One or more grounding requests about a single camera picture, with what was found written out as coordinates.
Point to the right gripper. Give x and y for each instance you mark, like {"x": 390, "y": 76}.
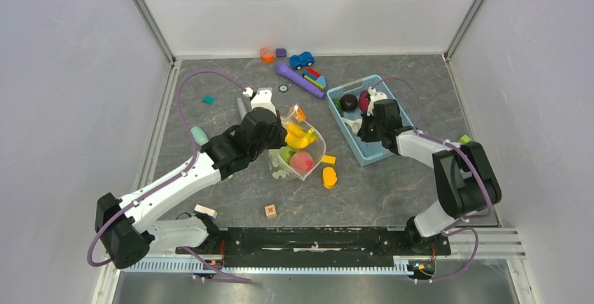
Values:
{"x": 363, "y": 132}

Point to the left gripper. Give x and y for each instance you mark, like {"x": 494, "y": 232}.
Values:
{"x": 281, "y": 134}

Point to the red sweet potato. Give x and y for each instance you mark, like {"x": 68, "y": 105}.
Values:
{"x": 364, "y": 101}

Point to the green cabbage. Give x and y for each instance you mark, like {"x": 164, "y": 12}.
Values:
{"x": 286, "y": 153}

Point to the yellow banana bunch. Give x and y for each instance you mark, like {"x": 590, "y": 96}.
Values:
{"x": 298, "y": 138}

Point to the dark avocado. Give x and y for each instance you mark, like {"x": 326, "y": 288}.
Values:
{"x": 349, "y": 102}

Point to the clear dotted zip bag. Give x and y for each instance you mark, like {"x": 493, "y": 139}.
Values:
{"x": 304, "y": 150}

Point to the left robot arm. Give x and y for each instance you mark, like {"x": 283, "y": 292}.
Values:
{"x": 128, "y": 227}

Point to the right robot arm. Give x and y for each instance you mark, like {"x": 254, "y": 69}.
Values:
{"x": 466, "y": 185}

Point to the orange lego brick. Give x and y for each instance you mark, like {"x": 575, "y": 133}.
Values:
{"x": 299, "y": 115}

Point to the round poker chip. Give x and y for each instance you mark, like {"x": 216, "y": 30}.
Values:
{"x": 283, "y": 88}

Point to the green cucumber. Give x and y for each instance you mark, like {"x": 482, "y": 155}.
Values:
{"x": 338, "y": 106}

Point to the teal small block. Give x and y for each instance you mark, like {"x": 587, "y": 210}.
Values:
{"x": 207, "y": 99}

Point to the teal toy microphone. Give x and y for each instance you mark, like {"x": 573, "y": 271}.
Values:
{"x": 199, "y": 135}

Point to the purple toy microphone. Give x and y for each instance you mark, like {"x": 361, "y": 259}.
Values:
{"x": 286, "y": 71}

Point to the yellow small block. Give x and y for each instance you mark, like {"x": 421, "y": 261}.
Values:
{"x": 329, "y": 160}

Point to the orange shape block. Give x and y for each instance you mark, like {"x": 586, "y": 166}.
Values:
{"x": 267, "y": 55}

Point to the multicolour block stack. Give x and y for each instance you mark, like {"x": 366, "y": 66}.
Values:
{"x": 315, "y": 78}

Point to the yellow oval block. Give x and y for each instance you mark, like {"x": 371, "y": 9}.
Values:
{"x": 329, "y": 177}

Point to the purple small block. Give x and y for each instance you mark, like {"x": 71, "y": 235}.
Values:
{"x": 280, "y": 52}

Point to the green small cube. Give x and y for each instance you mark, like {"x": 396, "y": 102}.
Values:
{"x": 465, "y": 139}

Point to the wooden cube with cross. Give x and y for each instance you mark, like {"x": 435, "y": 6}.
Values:
{"x": 270, "y": 211}

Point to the blue toy car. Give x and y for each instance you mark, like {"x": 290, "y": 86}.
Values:
{"x": 299, "y": 61}

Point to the white block with blue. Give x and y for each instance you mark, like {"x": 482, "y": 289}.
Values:
{"x": 203, "y": 210}

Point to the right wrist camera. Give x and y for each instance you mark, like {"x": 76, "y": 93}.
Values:
{"x": 374, "y": 97}

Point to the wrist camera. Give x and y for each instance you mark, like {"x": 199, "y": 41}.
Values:
{"x": 261, "y": 98}
{"x": 374, "y": 97}

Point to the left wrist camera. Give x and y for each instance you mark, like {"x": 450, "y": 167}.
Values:
{"x": 261, "y": 98}

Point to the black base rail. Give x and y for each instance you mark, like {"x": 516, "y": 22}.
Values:
{"x": 318, "y": 247}

